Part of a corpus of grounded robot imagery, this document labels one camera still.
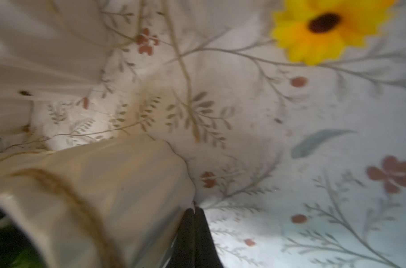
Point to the shelf sunflower pot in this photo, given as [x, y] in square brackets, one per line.
[111, 204]
[49, 50]
[312, 32]

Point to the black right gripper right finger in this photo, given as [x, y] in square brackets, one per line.
[206, 255]

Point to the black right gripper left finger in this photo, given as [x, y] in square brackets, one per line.
[183, 254]

